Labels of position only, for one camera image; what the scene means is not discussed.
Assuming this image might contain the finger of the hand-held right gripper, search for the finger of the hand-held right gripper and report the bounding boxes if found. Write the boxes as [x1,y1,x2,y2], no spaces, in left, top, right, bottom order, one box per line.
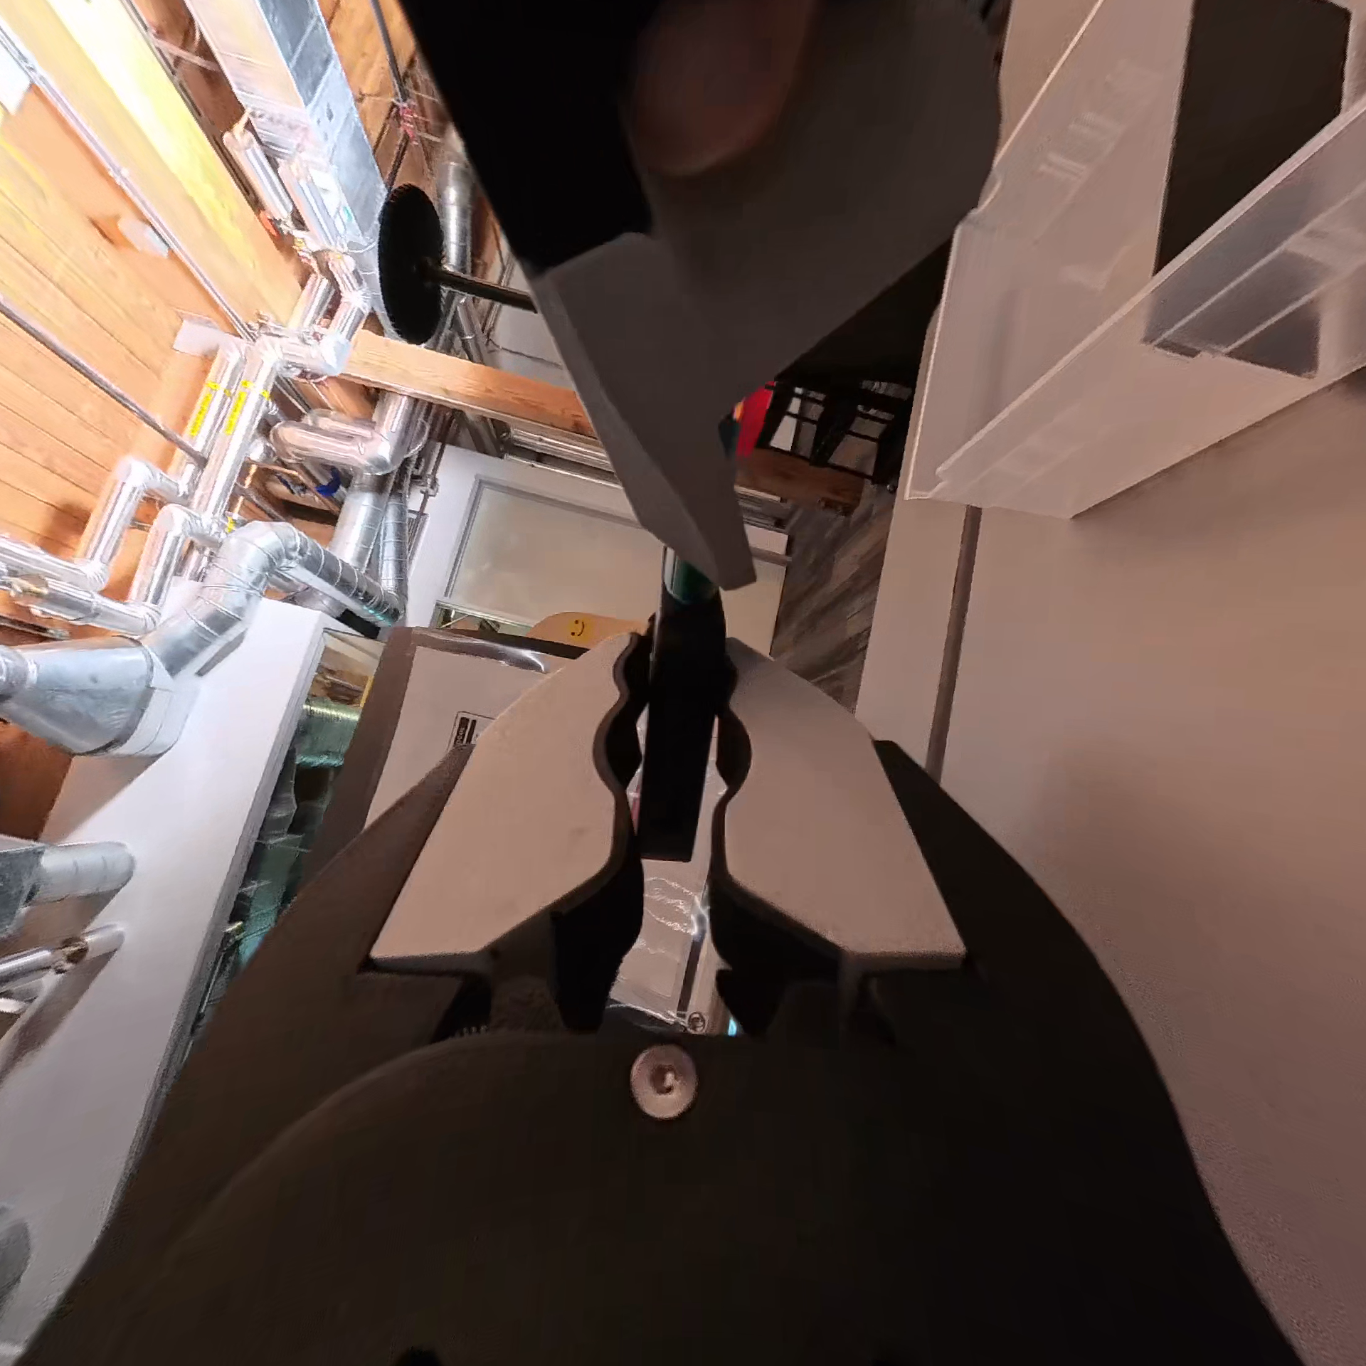
[653,0,1004,463]
[532,229,757,595]

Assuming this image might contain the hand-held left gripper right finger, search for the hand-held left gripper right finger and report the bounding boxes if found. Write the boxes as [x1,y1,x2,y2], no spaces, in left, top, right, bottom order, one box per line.
[705,640,970,1035]

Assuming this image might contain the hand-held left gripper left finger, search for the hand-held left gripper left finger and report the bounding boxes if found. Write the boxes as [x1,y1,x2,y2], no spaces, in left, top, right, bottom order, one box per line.
[367,631,654,1035]

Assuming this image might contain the small square black hdmi adapter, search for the small square black hdmi adapter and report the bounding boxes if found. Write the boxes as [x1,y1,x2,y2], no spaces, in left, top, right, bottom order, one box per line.
[636,581,728,865]

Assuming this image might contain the clear plastic bin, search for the clear plastic bin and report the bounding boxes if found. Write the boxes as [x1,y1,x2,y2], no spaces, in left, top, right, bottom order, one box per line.
[902,0,1366,520]

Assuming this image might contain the person's right hand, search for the person's right hand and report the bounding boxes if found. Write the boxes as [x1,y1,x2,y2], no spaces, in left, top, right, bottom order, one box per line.
[627,0,817,182]

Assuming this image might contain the white framed door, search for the white framed door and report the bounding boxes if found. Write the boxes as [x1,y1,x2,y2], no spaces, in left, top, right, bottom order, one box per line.
[431,474,792,635]

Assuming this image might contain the laminated instruction sign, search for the laminated instruction sign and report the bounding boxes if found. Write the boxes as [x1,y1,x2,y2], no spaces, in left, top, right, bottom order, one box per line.
[320,625,741,1031]

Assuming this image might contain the wooden standing desk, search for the wooden standing desk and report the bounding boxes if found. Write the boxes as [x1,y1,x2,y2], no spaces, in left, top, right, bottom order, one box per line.
[737,380,917,516]

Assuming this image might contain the black floor lamp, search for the black floor lamp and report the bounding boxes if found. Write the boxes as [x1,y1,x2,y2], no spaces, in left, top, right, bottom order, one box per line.
[374,182,536,349]

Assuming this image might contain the silver insulated pipes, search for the silver insulated pipes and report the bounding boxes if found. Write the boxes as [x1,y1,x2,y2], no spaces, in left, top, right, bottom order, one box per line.
[0,160,504,762]

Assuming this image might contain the wooden post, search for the wooden post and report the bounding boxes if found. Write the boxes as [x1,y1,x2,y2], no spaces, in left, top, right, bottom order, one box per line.
[338,325,602,441]

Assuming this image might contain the silver rectangular air duct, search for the silver rectangular air duct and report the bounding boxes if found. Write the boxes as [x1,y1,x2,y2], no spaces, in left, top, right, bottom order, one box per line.
[180,0,390,252]

